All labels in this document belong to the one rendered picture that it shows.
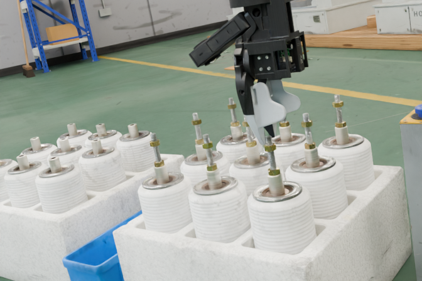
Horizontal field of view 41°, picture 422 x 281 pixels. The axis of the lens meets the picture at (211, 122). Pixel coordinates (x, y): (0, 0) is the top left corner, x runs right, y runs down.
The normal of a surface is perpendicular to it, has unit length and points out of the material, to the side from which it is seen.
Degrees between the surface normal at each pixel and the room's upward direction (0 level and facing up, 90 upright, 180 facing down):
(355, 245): 90
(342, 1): 90
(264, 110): 85
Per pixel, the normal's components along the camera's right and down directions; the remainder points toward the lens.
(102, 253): 0.78, -0.04
